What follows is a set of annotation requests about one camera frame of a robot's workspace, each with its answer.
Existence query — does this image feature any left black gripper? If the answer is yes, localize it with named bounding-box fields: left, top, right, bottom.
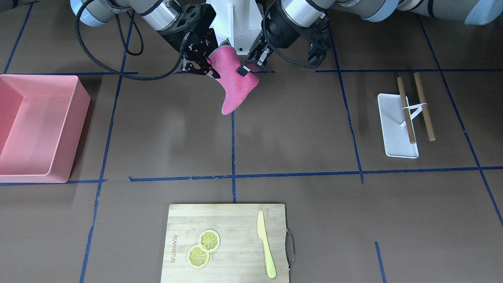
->
left=237, top=8, right=327, bottom=77

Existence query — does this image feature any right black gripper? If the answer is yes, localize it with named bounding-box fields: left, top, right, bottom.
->
left=159, top=4, right=221, bottom=79

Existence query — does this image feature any pink cleaning cloth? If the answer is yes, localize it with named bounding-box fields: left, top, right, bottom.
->
left=209, top=45, right=259, bottom=115

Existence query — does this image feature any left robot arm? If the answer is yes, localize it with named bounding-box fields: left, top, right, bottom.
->
left=237, top=0, right=502, bottom=76

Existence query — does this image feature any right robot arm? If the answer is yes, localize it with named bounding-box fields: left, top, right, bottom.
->
left=70, top=0, right=220, bottom=81

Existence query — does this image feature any white rack tray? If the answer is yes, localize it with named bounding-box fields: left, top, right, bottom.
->
left=377, top=93, right=419, bottom=159

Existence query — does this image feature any pink plastic bin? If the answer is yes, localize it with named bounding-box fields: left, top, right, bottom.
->
left=0, top=75, right=90, bottom=183

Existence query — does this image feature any yellow plastic knife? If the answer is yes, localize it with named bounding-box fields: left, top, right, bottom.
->
left=257, top=210, right=277, bottom=278

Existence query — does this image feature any lemon slice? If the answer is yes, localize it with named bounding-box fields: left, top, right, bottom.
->
left=198, top=229, right=221, bottom=253
left=186, top=245, right=210, bottom=269

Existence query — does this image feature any bamboo cutting board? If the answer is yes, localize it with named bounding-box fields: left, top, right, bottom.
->
left=160, top=204, right=290, bottom=283

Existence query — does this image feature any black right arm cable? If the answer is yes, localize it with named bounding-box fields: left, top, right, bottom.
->
left=75, top=0, right=197, bottom=81

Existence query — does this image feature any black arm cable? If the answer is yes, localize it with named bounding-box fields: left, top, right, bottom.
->
left=75, top=0, right=197, bottom=81
left=263, top=0, right=315, bottom=69

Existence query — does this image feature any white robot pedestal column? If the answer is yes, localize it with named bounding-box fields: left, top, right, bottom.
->
left=206, top=0, right=264, bottom=55

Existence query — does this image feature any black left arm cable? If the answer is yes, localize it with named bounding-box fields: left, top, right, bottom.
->
left=263, top=0, right=315, bottom=69

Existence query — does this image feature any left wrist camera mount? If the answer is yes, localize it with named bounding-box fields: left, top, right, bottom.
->
left=307, top=18, right=331, bottom=66

